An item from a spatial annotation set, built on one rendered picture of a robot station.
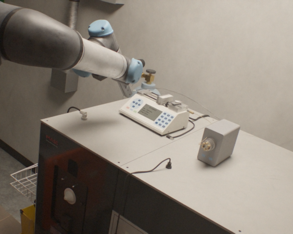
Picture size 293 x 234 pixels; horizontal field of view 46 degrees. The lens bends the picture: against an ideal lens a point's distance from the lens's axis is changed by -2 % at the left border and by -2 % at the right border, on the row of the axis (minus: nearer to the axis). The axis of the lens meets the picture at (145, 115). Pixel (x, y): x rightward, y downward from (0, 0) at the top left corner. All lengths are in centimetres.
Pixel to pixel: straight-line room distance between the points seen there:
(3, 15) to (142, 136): 75
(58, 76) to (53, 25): 212
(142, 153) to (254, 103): 101
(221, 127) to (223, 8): 102
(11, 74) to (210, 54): 215
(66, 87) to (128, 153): 169
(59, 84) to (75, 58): 209
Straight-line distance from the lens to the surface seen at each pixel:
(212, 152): 120
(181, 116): 140
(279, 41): 198
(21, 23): 73
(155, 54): 234
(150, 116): 140
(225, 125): 125
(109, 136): 128
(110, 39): 117
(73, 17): 276
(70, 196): 133
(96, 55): 86
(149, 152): 121
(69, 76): 280
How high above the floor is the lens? 200
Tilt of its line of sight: 22 degrees down
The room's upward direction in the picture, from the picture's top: 11 degrees clockwise
